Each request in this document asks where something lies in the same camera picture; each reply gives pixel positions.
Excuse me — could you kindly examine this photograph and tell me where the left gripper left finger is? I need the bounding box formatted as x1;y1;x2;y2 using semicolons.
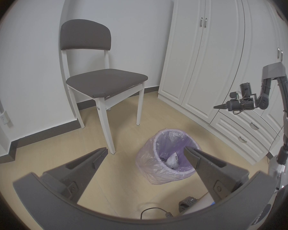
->
42;147;109;204

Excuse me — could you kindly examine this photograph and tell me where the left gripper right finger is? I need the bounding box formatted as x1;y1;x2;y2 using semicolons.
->
183;146;250;203

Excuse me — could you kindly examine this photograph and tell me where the purple plastic bag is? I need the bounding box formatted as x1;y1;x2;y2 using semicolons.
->
135;128;203;185

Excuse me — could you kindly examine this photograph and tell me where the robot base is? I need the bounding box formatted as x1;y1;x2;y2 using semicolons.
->
178;153;288;227

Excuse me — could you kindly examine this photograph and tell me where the white trash bin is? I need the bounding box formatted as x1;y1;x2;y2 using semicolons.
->
144;130;203;184

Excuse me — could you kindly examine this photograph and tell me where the white printed wrapper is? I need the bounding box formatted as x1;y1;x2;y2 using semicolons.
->
167;152;180;169

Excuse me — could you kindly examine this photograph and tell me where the grey and white chair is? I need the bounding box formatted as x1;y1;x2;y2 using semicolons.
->
60;19;149;155

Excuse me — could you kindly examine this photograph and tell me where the black cable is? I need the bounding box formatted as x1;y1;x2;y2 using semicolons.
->
140;207;174;220

